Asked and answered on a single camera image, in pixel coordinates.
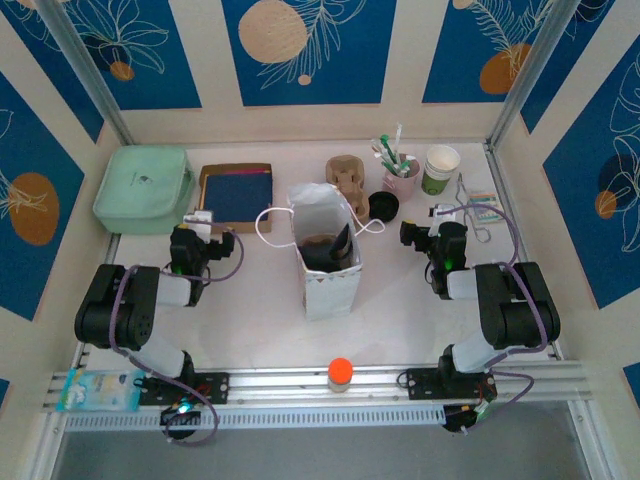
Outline black paper napkin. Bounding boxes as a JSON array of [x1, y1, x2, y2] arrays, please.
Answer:
[[331, 223, 356, 261]]

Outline white cartoon print paper bag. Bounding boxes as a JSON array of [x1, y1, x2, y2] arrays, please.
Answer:
[[254, 182, 387, 323]]

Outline blue wet wipes pack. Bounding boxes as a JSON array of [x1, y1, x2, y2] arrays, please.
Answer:
[[55, 368, 144, 414]]

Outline brown cardboard napkin box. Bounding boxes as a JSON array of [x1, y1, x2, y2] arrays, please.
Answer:
[[192, 162, 275, 235]]

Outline black cup lid stack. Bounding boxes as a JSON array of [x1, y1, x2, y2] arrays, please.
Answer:
[[368, 192, 401, 222]]

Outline pink metal straw bucket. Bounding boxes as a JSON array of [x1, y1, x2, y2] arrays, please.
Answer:
[[382, 154, 421, 201]]

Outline blue paper napkin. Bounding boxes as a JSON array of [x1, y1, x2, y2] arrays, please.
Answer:
[[203, 172, 274, 224]]

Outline printed sugar packets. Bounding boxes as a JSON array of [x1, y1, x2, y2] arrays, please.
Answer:
[[467, 189, 505, 225]]

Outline green paper cup stack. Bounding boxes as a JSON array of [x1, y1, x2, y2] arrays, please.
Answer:
[[422, 144, 461, 196]]

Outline brown pulp cup carrier stack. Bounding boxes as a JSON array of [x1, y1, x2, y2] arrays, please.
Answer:
[[325, 155, 372, 221]]

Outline mint green zip case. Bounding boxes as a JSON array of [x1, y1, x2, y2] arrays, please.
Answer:
[[93, 147, 197, 236]]

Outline orange capped jar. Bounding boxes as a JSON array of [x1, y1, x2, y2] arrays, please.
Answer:
[[327, 356, 355, 395]]

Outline black controller box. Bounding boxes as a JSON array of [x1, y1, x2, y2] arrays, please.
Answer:
[[159, 402, 202, 441], [442, 403, 494, 434]]

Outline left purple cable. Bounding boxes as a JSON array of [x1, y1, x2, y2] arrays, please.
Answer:
[[109, 223, 246, 448]]

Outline purple cable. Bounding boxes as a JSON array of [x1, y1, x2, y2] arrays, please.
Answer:
[[109, 223, 246, 448], [439, 202, 546, 436]]

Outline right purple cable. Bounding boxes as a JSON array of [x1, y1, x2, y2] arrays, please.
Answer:
[[439, 202, 546, 436]]

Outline metal wire tongs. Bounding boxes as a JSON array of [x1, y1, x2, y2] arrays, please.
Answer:
[[455, 174, 494, 245]]

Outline left black mount plate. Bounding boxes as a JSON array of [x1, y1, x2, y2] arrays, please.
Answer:
[[194, 372, 231, 405]]

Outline black mount plate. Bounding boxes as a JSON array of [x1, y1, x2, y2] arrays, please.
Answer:
[[194, 372, 231, 405], [399, 367, 497, 401]]

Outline right black mount plate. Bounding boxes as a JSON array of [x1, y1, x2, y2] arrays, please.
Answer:
[[399, 367, 497, 401]]

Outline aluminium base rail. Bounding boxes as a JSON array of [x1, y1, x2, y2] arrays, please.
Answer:
[[42, 359, 586, 407]]

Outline white slotted cable duct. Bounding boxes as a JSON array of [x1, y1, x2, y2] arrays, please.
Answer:
[[64, 403, 446, 432]]

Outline aluminium frame post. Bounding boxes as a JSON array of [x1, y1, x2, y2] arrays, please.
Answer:
[[37, 0, 135, 146], [487, 0, 584, 151]]

